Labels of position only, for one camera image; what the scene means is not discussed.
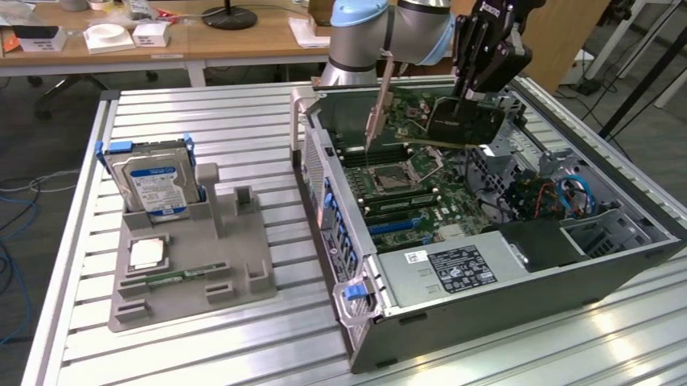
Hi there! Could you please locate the white labelled box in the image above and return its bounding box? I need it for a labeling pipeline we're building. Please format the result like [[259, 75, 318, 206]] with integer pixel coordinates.
[[131, 22, 173, 48]]

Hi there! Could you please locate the brown cardboard box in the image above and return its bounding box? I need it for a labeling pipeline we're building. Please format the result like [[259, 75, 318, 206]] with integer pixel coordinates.
[[309, 0, 335, 27]]

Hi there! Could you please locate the red yellow wire bundle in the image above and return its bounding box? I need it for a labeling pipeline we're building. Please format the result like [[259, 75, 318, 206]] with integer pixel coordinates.
[[534, 180, 564, 220]]

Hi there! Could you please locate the silver CPU chip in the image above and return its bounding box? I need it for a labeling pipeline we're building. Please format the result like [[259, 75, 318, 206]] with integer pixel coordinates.
[[127, 238, 167, 269]]

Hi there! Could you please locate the blue expansion slot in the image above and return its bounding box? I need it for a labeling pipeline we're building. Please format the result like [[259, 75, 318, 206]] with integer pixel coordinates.
[[369, 219, 423, 236]]

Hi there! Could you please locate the black PC case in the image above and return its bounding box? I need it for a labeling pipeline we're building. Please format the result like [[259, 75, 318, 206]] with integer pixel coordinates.
[[289, 71, 687, 375]]

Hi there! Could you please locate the wooden cabinet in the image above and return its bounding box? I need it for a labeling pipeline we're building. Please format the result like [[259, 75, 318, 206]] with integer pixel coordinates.
[[514, 0, 613, 85]]

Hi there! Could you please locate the CPU socket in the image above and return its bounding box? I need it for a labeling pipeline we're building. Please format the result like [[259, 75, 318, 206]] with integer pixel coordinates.
[[367, 162, 418, 194]]

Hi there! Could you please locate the white box with black top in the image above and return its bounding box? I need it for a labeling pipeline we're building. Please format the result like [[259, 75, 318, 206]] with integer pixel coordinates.
[[11, 25, 70, 52]]

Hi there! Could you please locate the installed RAM stick with label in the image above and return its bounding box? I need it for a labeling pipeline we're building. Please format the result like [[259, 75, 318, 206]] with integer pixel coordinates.
[[370, 195, 438, 214]]

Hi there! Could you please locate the white low cabinet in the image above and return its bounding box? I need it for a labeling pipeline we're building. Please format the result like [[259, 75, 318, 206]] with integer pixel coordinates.
[[558, 50, 598, 86]]

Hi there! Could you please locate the black graphics card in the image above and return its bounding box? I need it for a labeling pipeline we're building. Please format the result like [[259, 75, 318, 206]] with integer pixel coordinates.
[[365, 50, 509, 162]]

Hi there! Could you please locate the white tape holder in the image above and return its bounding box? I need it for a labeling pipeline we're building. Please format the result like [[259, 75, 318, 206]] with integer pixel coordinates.
[[85, 23, 137, 55]]

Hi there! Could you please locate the green RAM stick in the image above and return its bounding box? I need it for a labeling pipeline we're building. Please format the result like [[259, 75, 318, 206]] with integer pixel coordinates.
[[119, 261, 227, 287]]

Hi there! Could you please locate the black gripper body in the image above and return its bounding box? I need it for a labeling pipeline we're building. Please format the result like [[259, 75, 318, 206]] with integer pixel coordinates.
[[471, 0, 548, 45]]

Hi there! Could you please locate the grey parts rack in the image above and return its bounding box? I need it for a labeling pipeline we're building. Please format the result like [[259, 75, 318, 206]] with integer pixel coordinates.
[[107, 162, 281, 334]]

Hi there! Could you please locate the black lamp base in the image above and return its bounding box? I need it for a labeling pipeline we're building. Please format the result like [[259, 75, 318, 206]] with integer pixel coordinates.
[[201, 0, 259, 31]]

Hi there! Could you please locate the metal socket cover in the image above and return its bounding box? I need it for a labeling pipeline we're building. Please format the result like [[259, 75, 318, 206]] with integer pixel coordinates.
[[407, 146, 450, 182]]

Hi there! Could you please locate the orange box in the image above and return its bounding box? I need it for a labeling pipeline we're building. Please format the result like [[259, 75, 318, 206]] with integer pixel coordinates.
[[0, 27, 21, 57]]

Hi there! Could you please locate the grey power supply unit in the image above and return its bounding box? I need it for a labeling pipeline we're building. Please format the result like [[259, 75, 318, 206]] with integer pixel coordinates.
[[375, 231, 532, 306]]

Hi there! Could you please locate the white floor cable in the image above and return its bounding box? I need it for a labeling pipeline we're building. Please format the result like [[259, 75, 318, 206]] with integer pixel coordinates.
[[0, 168, 82, 194]]

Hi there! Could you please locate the blue floor cable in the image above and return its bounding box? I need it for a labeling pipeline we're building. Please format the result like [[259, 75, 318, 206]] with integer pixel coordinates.
[[0, 192, 42, 347]]

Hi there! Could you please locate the white paper stack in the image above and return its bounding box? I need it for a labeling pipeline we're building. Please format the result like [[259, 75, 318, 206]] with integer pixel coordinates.
[[289, 15, 333, 49]]

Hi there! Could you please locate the blue wire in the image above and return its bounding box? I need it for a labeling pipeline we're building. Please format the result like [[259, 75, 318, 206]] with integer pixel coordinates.
[[556, 175, 597, 214]]

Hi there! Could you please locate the green motherboard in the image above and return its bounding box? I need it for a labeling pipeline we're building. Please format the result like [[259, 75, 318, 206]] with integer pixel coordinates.
[[335, 136, 501, 253]]

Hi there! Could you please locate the hard disk in blue caddy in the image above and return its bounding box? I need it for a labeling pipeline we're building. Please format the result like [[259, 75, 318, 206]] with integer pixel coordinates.
[[94, 134, 209, 222]]

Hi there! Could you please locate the black office chair base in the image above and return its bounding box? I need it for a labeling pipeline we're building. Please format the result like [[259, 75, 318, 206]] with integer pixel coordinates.
[[26, 70, 161, 120]]

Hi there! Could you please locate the metal disk bay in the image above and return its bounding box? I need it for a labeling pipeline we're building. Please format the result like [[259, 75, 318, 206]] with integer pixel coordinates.
[[465, 116, 544, 194]]

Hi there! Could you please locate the black slanted pole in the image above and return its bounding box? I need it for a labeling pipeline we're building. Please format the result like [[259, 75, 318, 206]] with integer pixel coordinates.
[[598, 0, 687, 140]]

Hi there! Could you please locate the wooden desk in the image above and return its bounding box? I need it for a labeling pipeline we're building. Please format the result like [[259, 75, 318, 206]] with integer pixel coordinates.
[[0, 0, 485, 88]]

